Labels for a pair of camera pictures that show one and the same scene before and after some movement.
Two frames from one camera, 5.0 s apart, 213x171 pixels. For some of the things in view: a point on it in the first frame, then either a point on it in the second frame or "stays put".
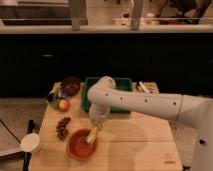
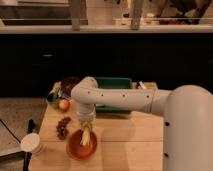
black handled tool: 28,155 stays put
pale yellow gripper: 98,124 -> 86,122
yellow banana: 92,136 -> 86,136
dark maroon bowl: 71,85 stays put
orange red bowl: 78,147 stays put
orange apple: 65,105 stays put
